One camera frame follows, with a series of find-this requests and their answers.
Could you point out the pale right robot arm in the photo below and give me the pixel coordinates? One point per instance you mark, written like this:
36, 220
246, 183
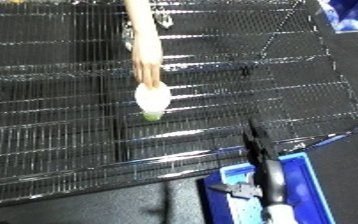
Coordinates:
283, 215

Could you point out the person's hand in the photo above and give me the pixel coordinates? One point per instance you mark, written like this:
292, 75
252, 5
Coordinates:
147, 63

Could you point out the white paper cup green band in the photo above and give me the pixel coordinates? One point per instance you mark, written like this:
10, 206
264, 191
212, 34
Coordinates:
153, 98

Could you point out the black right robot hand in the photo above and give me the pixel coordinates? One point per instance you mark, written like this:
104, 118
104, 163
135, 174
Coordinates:
271, 173

